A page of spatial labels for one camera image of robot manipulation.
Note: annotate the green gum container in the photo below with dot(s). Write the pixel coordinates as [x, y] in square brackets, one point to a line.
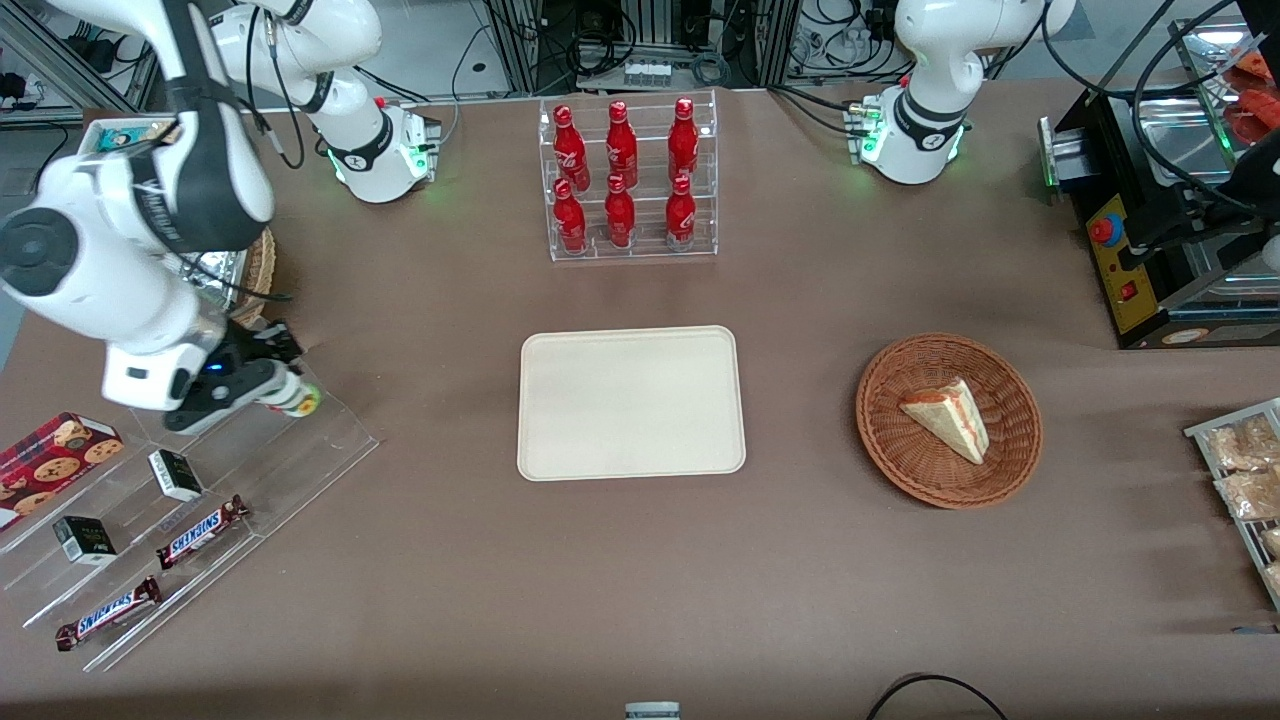
[298, 400]

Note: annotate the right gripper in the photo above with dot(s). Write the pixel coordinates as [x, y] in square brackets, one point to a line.
[251, 347]

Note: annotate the clear acrylic tiered stand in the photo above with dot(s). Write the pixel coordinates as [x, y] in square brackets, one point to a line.
[250, 470]

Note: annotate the red emergency stop button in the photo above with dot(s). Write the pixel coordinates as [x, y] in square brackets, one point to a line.
[1102, 230]

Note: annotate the light wicker basket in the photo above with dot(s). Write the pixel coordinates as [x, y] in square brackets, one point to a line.
[262, 270]

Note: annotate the small black box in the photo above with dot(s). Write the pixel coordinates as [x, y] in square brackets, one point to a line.
[176, 476]
[85, 540]

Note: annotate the Snickers chocolate bar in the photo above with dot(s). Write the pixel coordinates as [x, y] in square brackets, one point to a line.
[200, 532]
[108, 615]

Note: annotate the triangular sandwich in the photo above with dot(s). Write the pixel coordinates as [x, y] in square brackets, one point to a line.
[950, 415]

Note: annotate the black machine with yellow panel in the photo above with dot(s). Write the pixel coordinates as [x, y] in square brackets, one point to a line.
[1150, 260]

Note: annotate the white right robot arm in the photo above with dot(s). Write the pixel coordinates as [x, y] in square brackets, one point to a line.
[120, 250]

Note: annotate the red soda bottle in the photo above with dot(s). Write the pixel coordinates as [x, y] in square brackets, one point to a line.
[681, 212]
[683, 140]
[621, 145]
[570, 222]
[620, 215]
[568, 145]

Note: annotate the clear bag of crackers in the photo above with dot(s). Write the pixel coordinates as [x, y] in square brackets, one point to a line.
[1250, 495]
[1240, 445]

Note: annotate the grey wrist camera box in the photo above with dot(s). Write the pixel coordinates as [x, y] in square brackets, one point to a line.
[225, 395]

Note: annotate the cream plastic tray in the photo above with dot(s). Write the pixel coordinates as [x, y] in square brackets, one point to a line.
[630, 405]

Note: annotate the red tartan cookie box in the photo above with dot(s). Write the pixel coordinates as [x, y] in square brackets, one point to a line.
[55, 455]

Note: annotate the brown wicker basket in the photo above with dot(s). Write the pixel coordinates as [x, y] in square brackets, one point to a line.
[900, 450]

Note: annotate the clear acrylic bottle rack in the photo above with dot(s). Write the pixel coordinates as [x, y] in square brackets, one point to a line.
[645, 245]

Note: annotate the white snack bin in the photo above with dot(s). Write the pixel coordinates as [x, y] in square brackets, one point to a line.
[125, 135]

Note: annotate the small grey white object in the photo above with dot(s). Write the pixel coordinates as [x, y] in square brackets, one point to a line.
[652, 711]

